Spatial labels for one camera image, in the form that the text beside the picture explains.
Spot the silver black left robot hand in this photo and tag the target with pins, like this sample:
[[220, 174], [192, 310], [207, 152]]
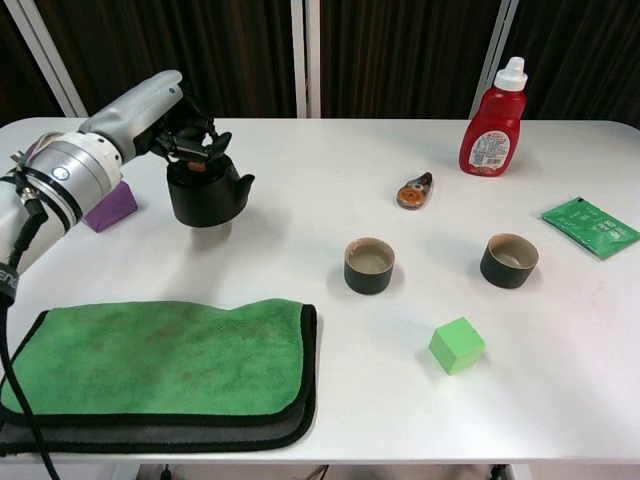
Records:
[[135, 112]]

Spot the black teapot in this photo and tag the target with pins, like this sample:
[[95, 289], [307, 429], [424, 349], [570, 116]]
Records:
[[210, 200]]

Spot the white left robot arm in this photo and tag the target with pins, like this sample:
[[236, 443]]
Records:
[[65, 175]]

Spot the dark cup beige inside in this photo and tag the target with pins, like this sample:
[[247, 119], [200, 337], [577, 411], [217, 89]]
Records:
[[367, 280], [505, 277]]

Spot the purple tissue pack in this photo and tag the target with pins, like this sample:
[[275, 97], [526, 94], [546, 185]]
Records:
[[115, 207]]

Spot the black pleated curtain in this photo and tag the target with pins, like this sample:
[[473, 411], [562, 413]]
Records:
[[225, 50]]

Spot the green folded towel black trim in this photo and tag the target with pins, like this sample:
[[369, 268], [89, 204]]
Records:
[[150, 360]]

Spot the red sauce bottle white cap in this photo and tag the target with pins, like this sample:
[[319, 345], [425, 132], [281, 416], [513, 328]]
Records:
[[492, 115]]

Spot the green foam cube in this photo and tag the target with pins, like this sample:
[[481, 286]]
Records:
[[455, 350]]

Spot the green sachet packet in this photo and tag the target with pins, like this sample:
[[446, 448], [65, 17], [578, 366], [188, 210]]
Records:
[[590, 225]]

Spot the white frame post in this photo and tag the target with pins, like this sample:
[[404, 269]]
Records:
[[57, 75], [300, 60], [497, 45]]

